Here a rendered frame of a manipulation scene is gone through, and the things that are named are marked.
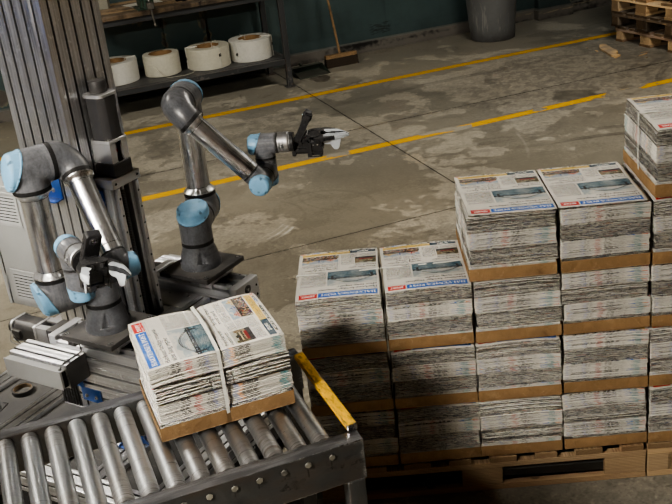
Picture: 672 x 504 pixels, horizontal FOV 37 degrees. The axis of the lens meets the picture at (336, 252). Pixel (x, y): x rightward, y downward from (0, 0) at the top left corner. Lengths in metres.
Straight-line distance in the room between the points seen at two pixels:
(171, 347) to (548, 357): 1.36
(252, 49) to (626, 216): 6.34
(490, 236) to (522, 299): 0.26
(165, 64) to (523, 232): 6.27
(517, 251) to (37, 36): 1.65
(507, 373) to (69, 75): 1.74
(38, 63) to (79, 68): 0.13
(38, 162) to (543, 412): 1.86
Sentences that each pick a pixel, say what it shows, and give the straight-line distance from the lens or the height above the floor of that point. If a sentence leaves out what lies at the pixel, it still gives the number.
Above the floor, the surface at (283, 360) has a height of 0.95.
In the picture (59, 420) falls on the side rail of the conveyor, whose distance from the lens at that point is 2.94.
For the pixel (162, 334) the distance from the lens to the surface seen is 2.75.
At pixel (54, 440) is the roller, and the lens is 2.85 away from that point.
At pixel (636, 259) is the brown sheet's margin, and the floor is 0.86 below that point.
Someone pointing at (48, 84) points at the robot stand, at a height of 1.59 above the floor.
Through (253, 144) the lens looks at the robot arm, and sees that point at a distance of 3.56.
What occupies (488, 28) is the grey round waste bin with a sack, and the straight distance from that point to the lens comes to 10.22.
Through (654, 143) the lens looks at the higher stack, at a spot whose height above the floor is 1.24.
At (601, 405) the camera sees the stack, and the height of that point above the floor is 0.32.
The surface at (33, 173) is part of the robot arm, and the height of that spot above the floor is 1.40.
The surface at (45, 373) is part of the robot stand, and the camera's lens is 3.39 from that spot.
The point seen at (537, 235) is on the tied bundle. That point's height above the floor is 0.98.
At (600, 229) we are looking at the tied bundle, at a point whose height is 0.98.
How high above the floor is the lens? 2.28
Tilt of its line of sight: 24 degrees down
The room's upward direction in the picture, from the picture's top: 7 degrees counter-clockwise
